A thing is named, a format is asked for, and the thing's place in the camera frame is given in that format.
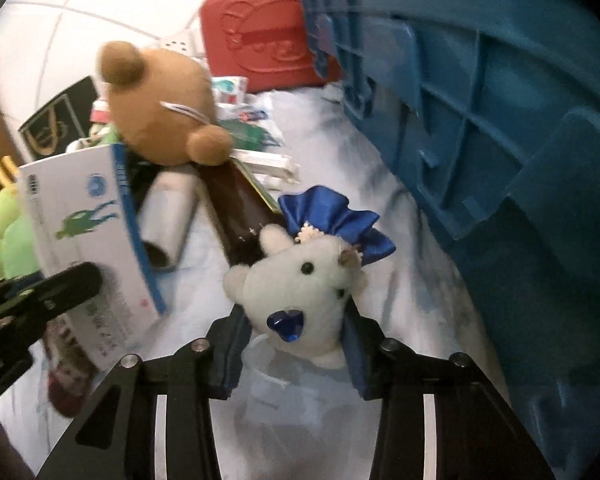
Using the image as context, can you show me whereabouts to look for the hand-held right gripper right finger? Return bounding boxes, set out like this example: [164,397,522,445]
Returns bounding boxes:
[342,302,556,480]

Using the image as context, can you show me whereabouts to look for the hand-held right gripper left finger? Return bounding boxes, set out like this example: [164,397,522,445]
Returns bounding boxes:
[35,305,253,480]

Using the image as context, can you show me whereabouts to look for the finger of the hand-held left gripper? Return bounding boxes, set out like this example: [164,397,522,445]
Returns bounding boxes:
[0,262,104,331]

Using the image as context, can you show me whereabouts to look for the white box green figure print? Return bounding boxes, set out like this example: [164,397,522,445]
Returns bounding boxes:
[17,144,168,371]

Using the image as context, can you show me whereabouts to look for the white bear plush blue bow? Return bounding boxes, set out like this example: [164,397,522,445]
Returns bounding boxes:
[223,185,397,368]

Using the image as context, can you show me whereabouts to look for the blue plastic crate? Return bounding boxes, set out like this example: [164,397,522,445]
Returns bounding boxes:
[294,0,600,480]

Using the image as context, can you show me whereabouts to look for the green frog plush toy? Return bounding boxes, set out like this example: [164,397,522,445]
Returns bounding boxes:
[0,157,43,286]

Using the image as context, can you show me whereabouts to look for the red printed packet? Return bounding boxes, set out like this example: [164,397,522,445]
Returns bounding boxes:
[45,320,101,416]

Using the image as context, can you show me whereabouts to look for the white paper roll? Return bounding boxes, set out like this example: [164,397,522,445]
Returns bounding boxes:
[139,167,198,272]

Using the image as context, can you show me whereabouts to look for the dark brown packet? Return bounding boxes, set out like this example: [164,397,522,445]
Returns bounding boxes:
[197,160,283,266]

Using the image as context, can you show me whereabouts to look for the long white box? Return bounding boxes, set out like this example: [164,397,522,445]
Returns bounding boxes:
[235,150,301,183]

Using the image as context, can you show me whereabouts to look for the brown teddy bear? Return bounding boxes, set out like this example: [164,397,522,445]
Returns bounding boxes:
[96,40,233,166]

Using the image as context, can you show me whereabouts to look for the white power strip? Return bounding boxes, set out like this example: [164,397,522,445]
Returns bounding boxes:
[157,30,206,58]

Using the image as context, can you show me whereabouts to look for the red plastic carry case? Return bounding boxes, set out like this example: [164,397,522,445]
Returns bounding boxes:
[200,0,343,95]

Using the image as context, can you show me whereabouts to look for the black gift bag gold handles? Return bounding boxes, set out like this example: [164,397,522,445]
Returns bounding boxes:
[17,76,101,163]

